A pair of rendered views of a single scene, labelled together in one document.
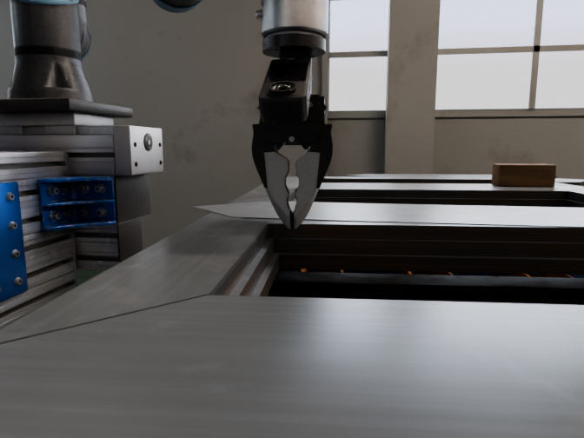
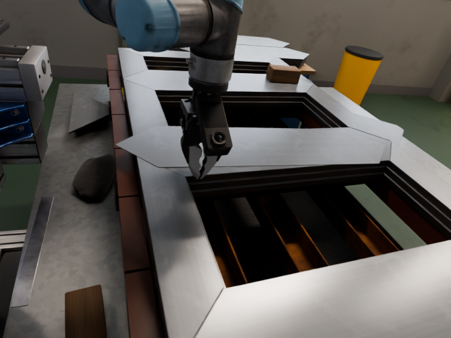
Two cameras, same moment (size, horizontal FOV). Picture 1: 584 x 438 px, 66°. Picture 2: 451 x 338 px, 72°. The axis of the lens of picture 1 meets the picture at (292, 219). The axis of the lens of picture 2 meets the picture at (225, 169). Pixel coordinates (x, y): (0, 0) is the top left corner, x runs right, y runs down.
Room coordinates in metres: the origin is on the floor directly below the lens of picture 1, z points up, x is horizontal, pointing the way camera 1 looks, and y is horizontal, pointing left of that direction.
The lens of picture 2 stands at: (0.05, 0.20, 1.26)
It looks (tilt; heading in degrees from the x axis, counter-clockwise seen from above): 35 degrees down; 331
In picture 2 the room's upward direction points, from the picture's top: 10 degrees clockwise
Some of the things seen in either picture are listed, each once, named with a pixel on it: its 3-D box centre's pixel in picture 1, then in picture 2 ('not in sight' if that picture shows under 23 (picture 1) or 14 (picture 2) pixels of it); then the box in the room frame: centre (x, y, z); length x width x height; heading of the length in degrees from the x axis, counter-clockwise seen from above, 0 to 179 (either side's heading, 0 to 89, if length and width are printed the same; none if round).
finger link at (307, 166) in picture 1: (307, 188); (206, 155); (0.54, -0.02, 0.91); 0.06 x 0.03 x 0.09; 175
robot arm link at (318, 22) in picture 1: (291, 22); (209, 66); (0.54, 0.00, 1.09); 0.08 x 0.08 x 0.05
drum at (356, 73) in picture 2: not in sight; (353, 80); (2.46, -2.50, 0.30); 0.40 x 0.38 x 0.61; 171
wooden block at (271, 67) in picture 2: (522, 175); (283, 74); (1.05, -0.53, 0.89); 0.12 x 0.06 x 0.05; 81
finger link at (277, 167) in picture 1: (281, 188); (191, 155); (0.54, 0.01, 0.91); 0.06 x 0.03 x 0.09; 175
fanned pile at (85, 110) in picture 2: not in sight; (90, 110); (1.18, 0.18, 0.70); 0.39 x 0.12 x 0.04; 175
